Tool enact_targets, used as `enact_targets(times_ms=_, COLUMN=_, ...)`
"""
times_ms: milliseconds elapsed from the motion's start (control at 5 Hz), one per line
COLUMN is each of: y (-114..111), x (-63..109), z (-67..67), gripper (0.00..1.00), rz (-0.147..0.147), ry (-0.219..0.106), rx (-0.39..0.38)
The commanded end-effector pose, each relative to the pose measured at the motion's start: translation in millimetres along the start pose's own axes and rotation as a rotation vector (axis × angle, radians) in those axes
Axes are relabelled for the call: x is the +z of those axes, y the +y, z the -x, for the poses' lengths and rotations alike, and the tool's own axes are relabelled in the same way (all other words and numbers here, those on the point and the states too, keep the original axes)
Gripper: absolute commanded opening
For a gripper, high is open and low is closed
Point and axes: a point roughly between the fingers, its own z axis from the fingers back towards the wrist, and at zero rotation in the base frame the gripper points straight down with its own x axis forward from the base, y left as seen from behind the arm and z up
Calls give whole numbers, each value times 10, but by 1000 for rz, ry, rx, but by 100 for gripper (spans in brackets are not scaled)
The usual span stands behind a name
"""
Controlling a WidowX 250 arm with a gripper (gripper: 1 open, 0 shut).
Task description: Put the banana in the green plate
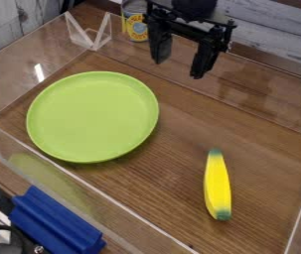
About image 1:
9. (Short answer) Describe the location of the clear acrylic front wall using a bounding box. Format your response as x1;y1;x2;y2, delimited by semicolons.
0;129;198;254

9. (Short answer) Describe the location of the blue plastic block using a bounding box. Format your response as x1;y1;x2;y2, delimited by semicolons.
10;186;106;254

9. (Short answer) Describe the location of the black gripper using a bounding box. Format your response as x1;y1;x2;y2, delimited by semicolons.
146;0;237;79

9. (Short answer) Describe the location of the yellow labelled tin can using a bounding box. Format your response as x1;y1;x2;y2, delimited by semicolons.
121;0;148;42

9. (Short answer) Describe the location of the green plate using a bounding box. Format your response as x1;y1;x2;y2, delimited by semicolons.
27;71;160;164

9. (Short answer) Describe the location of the black cable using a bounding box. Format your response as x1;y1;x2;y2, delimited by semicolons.
0;224;31;254

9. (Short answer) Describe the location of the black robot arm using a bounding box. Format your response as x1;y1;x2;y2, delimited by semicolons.
144;0;236;79

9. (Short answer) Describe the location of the yellow toy banana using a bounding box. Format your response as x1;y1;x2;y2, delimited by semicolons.
204;149;232;221

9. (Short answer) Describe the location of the clear acrylic corner bracket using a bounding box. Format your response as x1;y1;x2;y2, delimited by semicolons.
65;12;113;52

